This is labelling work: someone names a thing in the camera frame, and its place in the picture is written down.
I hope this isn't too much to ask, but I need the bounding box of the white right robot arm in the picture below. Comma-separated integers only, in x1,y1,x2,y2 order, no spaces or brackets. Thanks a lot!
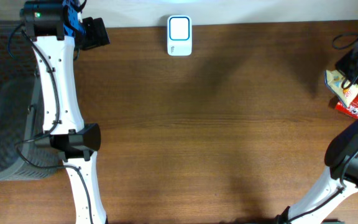
274,36,358,224

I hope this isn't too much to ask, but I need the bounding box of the white barcode scanner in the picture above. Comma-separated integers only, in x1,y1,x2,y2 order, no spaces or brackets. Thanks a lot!
167,15,193,57

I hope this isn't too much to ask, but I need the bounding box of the grey plastic basket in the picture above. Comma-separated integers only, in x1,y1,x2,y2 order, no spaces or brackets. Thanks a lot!
0,21,58,181

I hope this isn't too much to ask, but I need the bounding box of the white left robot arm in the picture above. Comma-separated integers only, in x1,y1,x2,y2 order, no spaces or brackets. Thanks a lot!
17,0,110,224

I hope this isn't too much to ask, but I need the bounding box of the black camera cable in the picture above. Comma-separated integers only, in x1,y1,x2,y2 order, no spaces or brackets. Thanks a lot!
332,30,358,50

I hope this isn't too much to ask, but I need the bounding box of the yellow snack bag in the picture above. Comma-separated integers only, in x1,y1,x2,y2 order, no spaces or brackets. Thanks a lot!
324,70,358,108

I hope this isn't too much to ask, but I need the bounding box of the red snack bag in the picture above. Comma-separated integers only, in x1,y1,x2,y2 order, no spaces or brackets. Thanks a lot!
334,95,358,119

